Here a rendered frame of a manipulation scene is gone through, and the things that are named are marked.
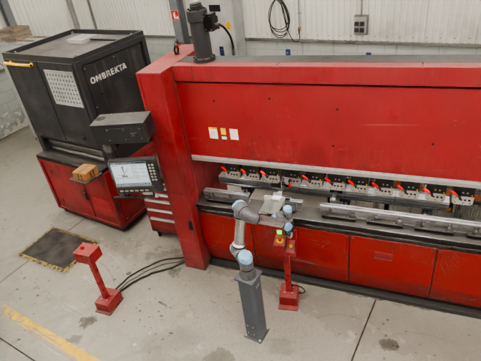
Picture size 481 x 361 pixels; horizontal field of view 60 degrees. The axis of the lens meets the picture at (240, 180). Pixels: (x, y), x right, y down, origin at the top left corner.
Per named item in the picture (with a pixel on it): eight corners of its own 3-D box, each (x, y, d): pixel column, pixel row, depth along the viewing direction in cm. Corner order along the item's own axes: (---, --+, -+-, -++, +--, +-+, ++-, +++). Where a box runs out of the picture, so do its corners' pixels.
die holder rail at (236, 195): (205, 198, 437) (203, 190, 432) (207, 194, 442) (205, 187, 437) (248, 203, 419) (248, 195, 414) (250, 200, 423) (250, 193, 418)
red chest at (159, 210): (154, 238, 529) (134, 172, 475) (173, 215, 567) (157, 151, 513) (188, 245, 510) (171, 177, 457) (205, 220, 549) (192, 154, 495)
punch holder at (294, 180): (284, 184, 387) (283, 169, 378) (287, 179, 393) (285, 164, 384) (300, 185, 381) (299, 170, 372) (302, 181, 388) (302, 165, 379)
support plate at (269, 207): (259, 212, 386) (258, 211, 385) (268, 196, 406) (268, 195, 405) (277, 215, 379) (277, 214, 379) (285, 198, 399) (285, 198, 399)
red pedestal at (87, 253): (94, 311, 438) (68, 253, 394) (109, 294, 457) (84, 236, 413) (109, 316, 431) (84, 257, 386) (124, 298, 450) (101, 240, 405)
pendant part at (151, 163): (117, 193, 395) (107, 161, 376) (122, 186, 405) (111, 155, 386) (162, 192, 388) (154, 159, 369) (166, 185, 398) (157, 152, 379)
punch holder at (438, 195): (424, 200, 342) (426, 183, 333) (424, 194, 349) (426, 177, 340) (444, 203, 337) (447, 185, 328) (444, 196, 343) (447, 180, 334)
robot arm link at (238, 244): (235, 263, 347) (239, 208, 322) (228, 253, 359) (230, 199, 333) (248, 260, 352) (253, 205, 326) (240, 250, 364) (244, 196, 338)
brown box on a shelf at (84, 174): (68, 180, 482) (64, 170, 476) (85, 169, 500) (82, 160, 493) (85, 185, 468) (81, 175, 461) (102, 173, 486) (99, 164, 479)
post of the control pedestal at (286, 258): (285, 291, 415) (282, 251, 386) (286, 287, 419) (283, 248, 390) (291, 292, 413) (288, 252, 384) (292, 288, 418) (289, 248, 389)
